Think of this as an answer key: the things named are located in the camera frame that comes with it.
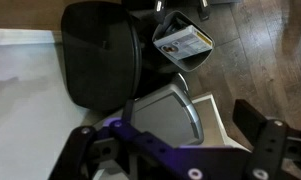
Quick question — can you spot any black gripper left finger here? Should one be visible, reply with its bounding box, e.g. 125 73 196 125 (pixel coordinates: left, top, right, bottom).
48 99 136 180

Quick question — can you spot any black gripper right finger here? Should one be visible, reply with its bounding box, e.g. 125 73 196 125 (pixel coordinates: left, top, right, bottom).
232 99 301 180

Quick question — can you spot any white flat tray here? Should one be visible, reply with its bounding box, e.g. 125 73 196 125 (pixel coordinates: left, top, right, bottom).
191 92 252 153

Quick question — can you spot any black office chair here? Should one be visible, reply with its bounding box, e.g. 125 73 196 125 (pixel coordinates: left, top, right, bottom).
60 0 212 113

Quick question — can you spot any small gray waste bin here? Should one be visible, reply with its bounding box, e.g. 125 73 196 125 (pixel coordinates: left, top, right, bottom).
151 10 216 73

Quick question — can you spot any white printed cardboard box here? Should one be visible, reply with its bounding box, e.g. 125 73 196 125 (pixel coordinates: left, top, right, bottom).
153 25 214 62

